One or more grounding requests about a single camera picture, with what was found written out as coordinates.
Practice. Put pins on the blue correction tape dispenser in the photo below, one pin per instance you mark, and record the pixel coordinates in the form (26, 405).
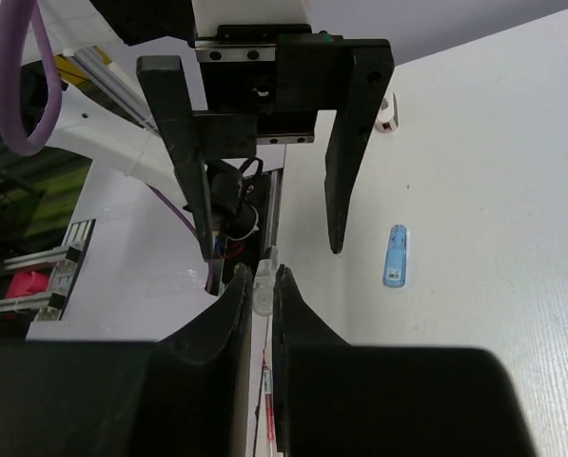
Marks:
(395, 261)

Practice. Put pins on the white tape roll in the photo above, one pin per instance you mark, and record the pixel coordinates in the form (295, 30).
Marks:
(387, 119)

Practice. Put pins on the red pen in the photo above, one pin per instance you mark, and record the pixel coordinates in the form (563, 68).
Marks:
(263, 305)

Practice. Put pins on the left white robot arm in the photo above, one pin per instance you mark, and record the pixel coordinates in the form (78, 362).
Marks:
(37, 110)

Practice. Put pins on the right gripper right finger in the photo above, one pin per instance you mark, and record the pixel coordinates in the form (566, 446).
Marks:
(312, 377)

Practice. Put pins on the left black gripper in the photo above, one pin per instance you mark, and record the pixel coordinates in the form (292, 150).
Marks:
(267, 84)

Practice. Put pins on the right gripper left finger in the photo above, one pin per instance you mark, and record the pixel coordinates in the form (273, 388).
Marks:
(207, 378)

